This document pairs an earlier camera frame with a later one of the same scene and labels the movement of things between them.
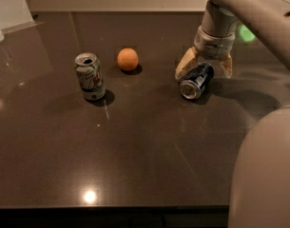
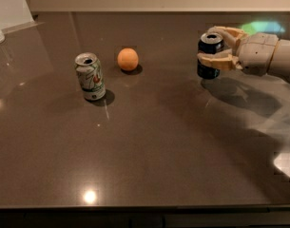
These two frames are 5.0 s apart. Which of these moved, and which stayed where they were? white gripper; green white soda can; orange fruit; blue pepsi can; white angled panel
Moved: white gripper; blue pepsi can
Stayed: white angled panel; green white soda can; orange fruit
